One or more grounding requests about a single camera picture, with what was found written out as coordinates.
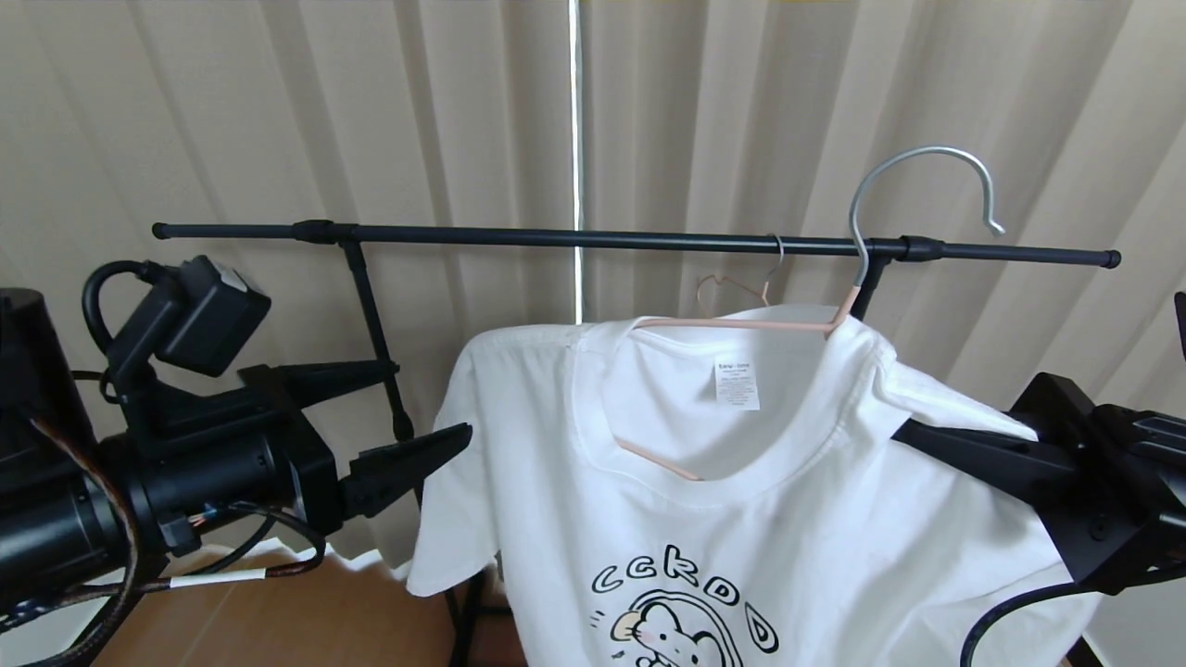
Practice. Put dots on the black clothes rack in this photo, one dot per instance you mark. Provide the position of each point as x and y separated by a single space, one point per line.
556 237

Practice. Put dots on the white printed t-shirt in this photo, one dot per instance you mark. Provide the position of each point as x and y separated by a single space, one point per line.
834 519

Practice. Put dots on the pink clothes hanger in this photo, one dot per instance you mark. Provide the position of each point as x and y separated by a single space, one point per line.
741 324
779 250

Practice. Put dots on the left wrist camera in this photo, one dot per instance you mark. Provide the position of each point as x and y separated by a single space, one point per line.
208 315

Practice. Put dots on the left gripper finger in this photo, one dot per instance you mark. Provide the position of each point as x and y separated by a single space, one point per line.
343 380
398 468

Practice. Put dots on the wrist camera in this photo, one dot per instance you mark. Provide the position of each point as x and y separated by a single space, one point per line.
1181 324
208 315

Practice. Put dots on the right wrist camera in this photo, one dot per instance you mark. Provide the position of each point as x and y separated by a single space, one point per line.
1181 324

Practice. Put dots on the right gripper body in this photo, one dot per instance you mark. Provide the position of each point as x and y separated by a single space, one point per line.
1121 491

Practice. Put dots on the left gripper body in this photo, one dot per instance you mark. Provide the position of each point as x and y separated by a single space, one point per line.
232 472

